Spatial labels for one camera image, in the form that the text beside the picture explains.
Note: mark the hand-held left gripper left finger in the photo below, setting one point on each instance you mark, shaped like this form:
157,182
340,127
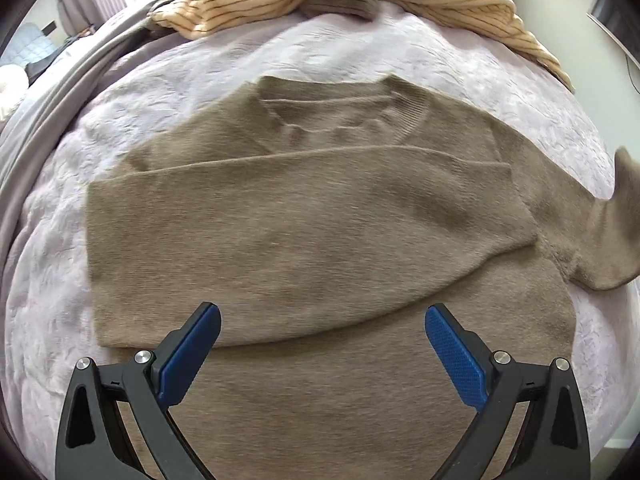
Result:
187,355

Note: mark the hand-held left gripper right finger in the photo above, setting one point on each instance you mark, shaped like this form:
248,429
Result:
457,355

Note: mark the brown knit sweater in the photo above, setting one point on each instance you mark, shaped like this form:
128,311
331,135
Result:
310,220

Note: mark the lilac bedspread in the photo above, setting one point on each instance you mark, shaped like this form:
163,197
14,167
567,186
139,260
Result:
200,85

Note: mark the grey blanket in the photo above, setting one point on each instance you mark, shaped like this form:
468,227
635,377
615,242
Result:
60,100

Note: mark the white round cushion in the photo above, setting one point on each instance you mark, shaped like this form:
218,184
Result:
10,85

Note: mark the grey quilted headboard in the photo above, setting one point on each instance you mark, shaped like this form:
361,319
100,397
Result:
30,42

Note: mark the beige striped garment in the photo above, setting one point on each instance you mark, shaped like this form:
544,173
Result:
240,0

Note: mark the ribbed brown knit garment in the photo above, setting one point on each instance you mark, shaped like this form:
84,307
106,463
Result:
340,6

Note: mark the wall-mounted screen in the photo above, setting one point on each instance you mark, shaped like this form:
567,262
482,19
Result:
620,20

